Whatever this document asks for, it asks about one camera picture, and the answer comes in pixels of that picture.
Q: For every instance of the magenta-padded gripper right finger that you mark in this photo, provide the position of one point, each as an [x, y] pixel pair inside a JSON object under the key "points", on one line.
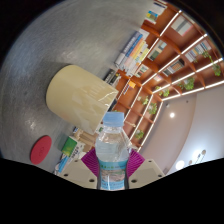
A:
{"points": [[146, 173]]}

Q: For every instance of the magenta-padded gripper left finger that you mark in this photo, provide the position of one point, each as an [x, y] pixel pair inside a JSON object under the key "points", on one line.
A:
{"points": [[78, 173]]}

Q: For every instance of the clear blue-capped water bottle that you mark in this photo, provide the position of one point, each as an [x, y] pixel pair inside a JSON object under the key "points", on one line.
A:
{"points": [[112, 156]]}

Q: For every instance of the green and white box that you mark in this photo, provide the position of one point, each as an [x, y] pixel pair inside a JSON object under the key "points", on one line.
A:
{"points": [[69, 146]]}

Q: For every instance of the flat round red coaster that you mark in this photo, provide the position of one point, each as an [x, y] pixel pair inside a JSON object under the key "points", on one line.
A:
{"points": [[41, 150]]}

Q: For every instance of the branched ceiling lamp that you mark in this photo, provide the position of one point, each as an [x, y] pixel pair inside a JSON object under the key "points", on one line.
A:
{"points": [[196, 156]]}

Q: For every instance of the recessed ceiling spotlight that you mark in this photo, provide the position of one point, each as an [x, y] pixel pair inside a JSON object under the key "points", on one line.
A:
{"points": [[172, 115]]}

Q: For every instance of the stack of dark books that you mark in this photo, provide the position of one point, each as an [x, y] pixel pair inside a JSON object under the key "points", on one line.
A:
{"points": [[111, 77]]}

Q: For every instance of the red-brown wooden shelf unit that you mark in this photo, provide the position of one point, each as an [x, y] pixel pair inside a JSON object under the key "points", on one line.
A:
{"points": [[173, 66]]}

